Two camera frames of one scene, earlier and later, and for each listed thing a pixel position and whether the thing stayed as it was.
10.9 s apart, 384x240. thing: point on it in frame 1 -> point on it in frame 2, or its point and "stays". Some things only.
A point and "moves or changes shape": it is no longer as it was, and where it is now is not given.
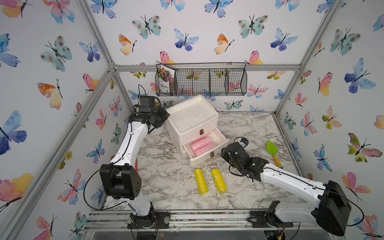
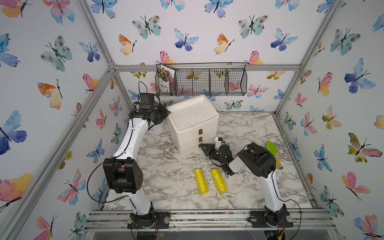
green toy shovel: (272, 149) stays
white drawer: (200, 148) moves or changes shape
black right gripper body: (226, 156) -> (217, 158)
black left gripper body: (160, 117) stays
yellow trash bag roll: (202, 183) stays
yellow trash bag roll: (220, 183) stays
